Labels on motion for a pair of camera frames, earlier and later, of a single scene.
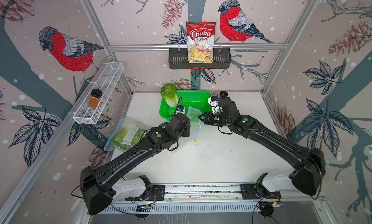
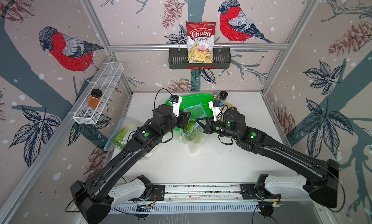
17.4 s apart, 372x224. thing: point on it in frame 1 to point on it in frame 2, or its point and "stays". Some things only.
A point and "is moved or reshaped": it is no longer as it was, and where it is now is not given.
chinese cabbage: [168, 91] to [192, 132]
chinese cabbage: [128, 135] stays
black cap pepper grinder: [223, 94] stays
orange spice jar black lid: [94, 99] stays
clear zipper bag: [194, 116] is moved or reshaped
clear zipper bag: [127, 134] stays
